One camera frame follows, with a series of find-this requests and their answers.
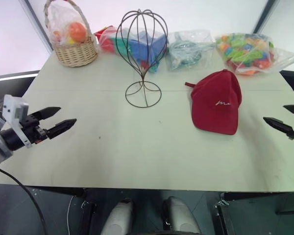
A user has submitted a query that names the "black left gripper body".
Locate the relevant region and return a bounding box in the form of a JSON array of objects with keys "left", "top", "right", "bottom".
[{"left": 21, "top": 113, "right": 50, "bottom": 145}]

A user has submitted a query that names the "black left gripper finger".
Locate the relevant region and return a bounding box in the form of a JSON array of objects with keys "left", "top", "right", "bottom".
[
  {"left": 47, "top": 118, "right": 77, "bottom": 141},
  {"left": 33, "top": 106, "right": 62, "bottom": 121}
]

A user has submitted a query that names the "red baseball cap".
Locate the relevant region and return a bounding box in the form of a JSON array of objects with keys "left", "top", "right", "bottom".
[{"left": 185, "top": 69, "right": 243, "bottom": 136}]

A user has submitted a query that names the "bag of colourful blocks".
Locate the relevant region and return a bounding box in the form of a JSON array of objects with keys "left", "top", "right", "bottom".
[{"left": 215, "top": 32, "right": 294, "bottom": 77}]

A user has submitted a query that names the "clear bag of toy fruit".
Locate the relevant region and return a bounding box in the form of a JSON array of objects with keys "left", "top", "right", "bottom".
[{"left": 48, "top": 1, "right": 92, "bottom": 47}]

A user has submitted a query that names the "bag of red blue toys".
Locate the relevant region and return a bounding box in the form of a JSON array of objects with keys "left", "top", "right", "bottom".
[{"left": 94, "top": 24, "right": 169, "bottom": 74}]

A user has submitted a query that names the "silver rounded robot leg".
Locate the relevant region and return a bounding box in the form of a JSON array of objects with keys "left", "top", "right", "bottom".
[
  {"left": 162, "top": 195, "right": 202, "bottom": 235},
  {"left": 101, "top": 198, "right": 135, "bottom": 235}
]

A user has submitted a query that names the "bag of grey-blue items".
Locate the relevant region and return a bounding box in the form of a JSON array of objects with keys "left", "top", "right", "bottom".
[{"left": 167, "top": 29, "right": 215, "bottom": 72}]

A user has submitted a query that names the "wicker basket with handle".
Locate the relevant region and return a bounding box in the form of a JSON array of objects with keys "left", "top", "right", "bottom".
[{"left": 44, "top": 0, "right": 99, "bottom": 68}]

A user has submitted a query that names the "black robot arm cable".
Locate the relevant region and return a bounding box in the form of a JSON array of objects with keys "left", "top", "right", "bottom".
[{"left": 0, "top": 167, "right": 49, "bottom": 235}]

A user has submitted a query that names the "black table frame leg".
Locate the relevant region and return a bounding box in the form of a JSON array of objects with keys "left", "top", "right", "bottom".
[{"left": 72, "top": 188, "right": 100, "bottom": 235}]

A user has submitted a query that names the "dark wire hat stand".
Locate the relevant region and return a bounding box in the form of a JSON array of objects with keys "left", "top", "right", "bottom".
[{"left": 115, "top": 9, "right": 169, "bottom": 108}]

